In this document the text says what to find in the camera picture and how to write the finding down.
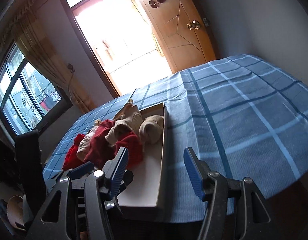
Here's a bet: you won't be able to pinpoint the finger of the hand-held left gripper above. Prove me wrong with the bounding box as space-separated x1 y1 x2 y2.
67 161 95 180

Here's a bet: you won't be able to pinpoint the beige curtain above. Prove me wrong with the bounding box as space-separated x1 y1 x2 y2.
13 27 96 113

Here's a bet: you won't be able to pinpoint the wicker chair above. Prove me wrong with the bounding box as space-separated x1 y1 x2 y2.
6 195 28 232

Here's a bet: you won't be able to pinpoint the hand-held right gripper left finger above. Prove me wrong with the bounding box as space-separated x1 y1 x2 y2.
25 146 134 240

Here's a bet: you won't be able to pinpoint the fringed curtain valance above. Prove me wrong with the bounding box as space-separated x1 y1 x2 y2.
0 0 67 55

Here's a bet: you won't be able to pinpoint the white shallow box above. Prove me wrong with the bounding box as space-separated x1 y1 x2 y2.
86 102 168 211

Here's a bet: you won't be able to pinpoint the dark red underwear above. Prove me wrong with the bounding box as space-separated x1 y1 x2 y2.
84 119 144 168

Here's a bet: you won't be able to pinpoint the dark hanging clothes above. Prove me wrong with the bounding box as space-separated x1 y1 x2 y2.
0 135 17 183

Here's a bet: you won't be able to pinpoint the bright red underwear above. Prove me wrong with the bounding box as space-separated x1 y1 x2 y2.
62 133 87 171

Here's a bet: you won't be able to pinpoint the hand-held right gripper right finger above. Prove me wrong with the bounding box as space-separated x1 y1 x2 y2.
183 147 278 240

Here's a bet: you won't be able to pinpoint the wooden door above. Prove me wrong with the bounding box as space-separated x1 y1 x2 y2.
125 0 218 73

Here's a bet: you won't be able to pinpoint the brass door knob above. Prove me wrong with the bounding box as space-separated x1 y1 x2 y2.
187 20 202 31

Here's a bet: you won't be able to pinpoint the blue plaid bed sheet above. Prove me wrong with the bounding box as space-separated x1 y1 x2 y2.
43 54 308 224

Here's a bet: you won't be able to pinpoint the sliding glass window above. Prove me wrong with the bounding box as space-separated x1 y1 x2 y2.
0 40 72 137

